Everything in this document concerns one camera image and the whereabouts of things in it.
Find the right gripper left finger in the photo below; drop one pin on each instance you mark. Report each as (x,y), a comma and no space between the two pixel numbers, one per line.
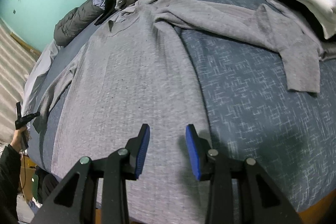
(74,198)

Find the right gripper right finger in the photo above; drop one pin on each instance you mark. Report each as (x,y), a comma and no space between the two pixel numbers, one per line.
(240,190)

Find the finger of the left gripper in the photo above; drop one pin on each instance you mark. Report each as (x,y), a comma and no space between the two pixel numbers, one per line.
(30,117)

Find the grey knit sweater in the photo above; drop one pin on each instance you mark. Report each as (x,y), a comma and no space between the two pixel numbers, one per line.
(136,95)

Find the person left forearm black sleeve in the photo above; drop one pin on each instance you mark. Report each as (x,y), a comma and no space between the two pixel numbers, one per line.
(10,172)

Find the person left hand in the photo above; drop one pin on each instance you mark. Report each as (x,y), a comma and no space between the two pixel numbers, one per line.
(16,142)

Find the striped curtain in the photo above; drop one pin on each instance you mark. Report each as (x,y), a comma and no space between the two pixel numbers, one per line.
(16,65)

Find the blue patterned bed sheet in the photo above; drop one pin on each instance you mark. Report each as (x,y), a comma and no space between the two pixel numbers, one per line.
(262,95)

